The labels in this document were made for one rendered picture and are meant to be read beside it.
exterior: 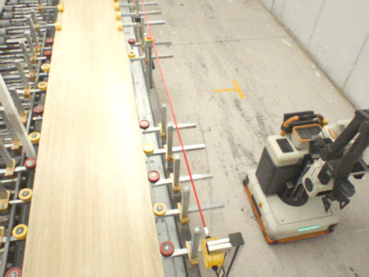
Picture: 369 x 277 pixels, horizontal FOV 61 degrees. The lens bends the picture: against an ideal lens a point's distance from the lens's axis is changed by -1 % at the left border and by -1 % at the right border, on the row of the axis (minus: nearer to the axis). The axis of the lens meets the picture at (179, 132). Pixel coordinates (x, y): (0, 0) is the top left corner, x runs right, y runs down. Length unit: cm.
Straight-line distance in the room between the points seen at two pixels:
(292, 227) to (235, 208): 57
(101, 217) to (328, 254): 199
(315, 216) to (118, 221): 167
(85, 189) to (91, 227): 27
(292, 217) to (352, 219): 75
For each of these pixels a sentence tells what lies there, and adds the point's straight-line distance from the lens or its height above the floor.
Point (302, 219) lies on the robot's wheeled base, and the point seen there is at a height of 28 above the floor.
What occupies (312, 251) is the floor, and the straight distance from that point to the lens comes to 308.
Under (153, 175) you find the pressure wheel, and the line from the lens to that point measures 208.
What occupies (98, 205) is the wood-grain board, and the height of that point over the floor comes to 90.
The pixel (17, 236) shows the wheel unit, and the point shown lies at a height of 91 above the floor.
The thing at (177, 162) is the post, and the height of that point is 108.
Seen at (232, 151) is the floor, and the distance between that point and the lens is 349.
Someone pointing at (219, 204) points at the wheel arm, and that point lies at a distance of 207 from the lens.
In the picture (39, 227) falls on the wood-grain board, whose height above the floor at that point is 90.
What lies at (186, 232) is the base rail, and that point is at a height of 70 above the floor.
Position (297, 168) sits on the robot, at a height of 66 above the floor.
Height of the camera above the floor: 259
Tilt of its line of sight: 46 degrees down
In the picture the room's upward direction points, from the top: 3 degrees clockwise
